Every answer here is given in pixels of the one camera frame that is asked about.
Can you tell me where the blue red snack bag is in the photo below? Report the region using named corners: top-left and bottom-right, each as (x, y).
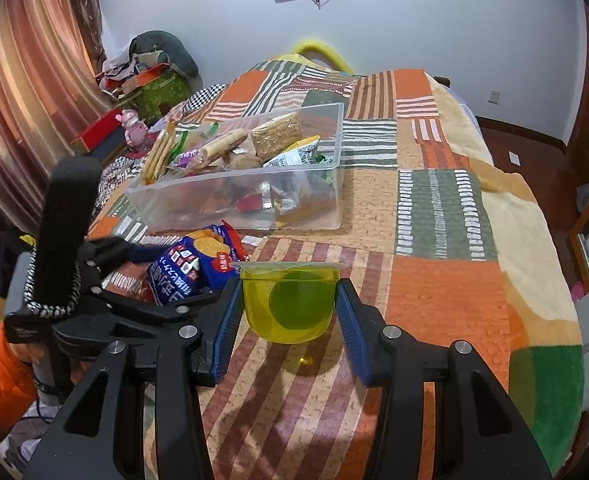
top-left (146, 222), bottom-right (248, 307)

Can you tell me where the green jelly cup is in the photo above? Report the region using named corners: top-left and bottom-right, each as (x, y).
top-left (236, 261), bottom-right (341, 344)

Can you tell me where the purple biscuit pack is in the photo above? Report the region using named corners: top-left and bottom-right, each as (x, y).
top-left (172, 129), bottom-right (248, 171)

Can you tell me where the grey yellow fries snack bag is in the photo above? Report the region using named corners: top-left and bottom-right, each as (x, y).
top-left (264, 136), bottom-right (321, 167)

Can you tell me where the long biscuit sleeve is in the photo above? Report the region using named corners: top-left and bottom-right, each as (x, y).
top-left (139, 120), bottom-right (176, 185)

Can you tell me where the pink plush toy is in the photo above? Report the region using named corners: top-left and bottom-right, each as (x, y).
top-left (116, 108), bottom-right (148, 150)

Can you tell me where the red candy wrapper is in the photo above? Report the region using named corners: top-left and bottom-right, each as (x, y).
top-left (236, 193), bottom-right (263, 214)

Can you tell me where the red flat box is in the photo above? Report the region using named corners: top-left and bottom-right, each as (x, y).
top-left (71, 110), bottom-right (121, 155)

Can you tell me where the clear plastic storage bin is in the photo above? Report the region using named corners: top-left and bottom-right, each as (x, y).
top-left (125, 103), bottom-right (343, 232)

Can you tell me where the green patterned box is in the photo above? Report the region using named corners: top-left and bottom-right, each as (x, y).
top-left (133, 70), bottom-right (190, 124)

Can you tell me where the square cracker pack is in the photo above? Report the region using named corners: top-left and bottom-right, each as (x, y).
top-left (251, 113), bottom-right (303, 162)

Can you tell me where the striped pink orange curtain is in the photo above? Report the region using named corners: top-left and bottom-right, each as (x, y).
top-left (0, 0), bottom-right (110, 232)

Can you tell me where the patchwork striped bed blanket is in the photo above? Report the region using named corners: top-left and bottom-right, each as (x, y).
top-left (86, 56), bottom-right (587, 480)

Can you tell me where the grey bag on pile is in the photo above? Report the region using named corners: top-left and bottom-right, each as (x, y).
top-left (128, 30), bottom-right (199, 78)

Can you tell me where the yellow curved headboard rail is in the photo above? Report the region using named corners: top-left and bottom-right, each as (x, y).
top-left (292, 40), bottom-right (354, 74)

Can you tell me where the wall power socket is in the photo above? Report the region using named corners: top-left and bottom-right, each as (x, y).
top-left (488, 90), bottom-right (501, 104)

